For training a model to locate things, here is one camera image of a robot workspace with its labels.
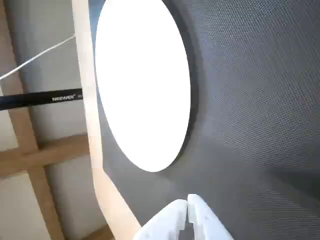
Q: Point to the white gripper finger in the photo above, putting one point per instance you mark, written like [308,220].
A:
[205,220]
[165,222]

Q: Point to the white round dish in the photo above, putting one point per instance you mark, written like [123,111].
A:
[142,85]

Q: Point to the black Neewer stand pole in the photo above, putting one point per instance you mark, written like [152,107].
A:
[37,99]

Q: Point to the brown wooden cross frame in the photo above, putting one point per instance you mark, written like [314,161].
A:
[35,155]

